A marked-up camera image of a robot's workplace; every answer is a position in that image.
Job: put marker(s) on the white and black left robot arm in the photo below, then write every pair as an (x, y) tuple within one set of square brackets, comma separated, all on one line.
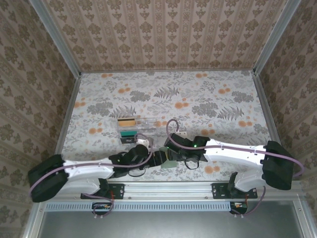
[(84, 169)]

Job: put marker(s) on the aluminium table side rail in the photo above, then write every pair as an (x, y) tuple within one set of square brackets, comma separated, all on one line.
[(271, 124), (68, 111)]

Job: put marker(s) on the teal card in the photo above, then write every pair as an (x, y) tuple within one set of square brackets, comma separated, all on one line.
[(128, 134)]

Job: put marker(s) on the grey metal sheet panel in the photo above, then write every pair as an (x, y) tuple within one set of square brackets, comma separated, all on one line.
[(161, 225)]

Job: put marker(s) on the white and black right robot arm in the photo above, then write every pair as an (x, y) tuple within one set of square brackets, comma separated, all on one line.
[(235, 155)]

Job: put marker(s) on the green card holder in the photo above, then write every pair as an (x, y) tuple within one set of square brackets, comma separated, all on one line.
[(171, 165)]

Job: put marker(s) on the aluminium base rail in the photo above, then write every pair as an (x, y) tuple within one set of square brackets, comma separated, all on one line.
[(168, 191)]

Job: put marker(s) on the orange card with black stripe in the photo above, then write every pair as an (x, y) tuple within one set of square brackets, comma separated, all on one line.
[(126, 122)]

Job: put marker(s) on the aluminium frame post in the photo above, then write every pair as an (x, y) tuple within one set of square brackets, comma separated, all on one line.
[(58, 39), (276, 37)]

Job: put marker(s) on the clear acrylic card organizer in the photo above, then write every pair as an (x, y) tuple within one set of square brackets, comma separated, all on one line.
[(148, 124)]

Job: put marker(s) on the black card white print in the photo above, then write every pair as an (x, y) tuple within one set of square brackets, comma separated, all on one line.
[(127, 140)]

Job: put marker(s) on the aluminium table back rail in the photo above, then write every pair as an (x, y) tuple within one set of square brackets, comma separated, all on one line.
[(168, 71)]

